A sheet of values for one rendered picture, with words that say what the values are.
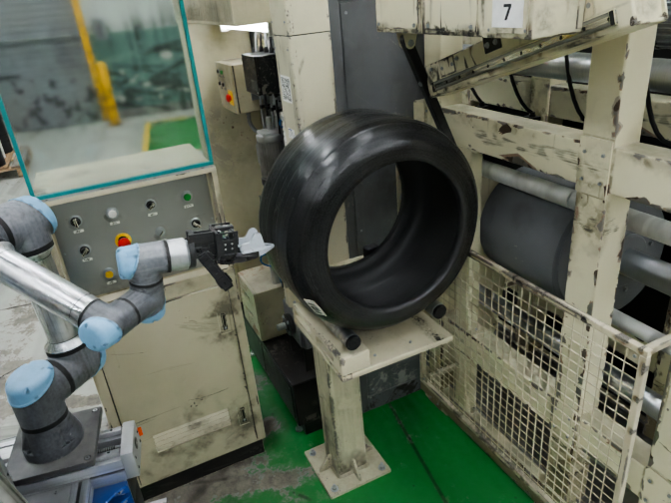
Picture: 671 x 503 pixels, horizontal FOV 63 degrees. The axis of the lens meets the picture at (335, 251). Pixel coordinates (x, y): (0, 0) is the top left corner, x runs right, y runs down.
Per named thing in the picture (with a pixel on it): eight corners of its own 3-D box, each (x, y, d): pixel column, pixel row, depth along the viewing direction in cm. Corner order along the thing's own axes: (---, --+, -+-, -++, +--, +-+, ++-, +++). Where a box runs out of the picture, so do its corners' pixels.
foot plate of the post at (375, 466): (304, 453, 233) (303, 446, 231) (359, 429, 243) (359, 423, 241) (331, 499, 211) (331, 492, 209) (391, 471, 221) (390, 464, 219)
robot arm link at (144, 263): (117, 271, 128) (113, 240, 124) (166, 264, 132) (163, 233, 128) (122, 289, 122) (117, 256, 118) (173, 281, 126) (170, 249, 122)
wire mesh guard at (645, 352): (419, 380, 223) (415, 222, 193) (423, 379, 224) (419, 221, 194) (606, 564, 149) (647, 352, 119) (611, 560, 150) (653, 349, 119)
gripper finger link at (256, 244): (277, 232, 134) (240, 237, 130) (278, 253, 136) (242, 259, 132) (273, 228, 136) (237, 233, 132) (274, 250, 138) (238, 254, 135)
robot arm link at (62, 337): (45, 395, 153) (-37, 212, 130) (86, 362, 165) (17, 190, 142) (77, 401, 148) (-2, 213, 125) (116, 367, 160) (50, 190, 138)
